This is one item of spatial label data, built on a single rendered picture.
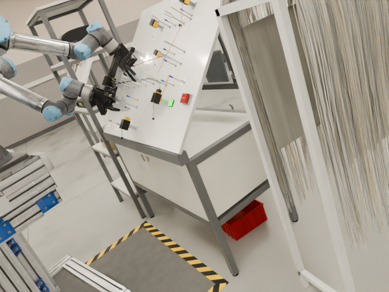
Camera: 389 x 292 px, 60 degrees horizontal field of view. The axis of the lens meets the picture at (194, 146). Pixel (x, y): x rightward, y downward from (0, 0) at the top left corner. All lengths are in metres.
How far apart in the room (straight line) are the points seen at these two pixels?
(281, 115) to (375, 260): 0.96
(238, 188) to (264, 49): 0.83
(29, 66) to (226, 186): 7.87
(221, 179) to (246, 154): 0.22
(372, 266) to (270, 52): 1.22
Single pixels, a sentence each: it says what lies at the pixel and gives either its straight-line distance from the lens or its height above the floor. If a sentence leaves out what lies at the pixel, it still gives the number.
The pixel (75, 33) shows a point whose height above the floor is 1.61.
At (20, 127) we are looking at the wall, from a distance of 9.39.
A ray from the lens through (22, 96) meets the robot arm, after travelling 1.82.
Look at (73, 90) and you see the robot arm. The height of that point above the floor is 1.32.
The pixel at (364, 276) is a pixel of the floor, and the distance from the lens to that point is 2.00.
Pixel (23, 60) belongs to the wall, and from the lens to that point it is 9.32.
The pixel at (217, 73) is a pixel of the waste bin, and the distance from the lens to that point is 6.39.
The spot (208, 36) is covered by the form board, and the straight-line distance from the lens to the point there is 1.83.
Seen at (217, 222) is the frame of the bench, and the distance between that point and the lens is 1.91.
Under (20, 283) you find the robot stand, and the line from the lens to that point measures 2.05.
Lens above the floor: 1.47
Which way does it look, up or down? 21 degrees down
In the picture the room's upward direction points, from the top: 22 degrees counter-clockwise
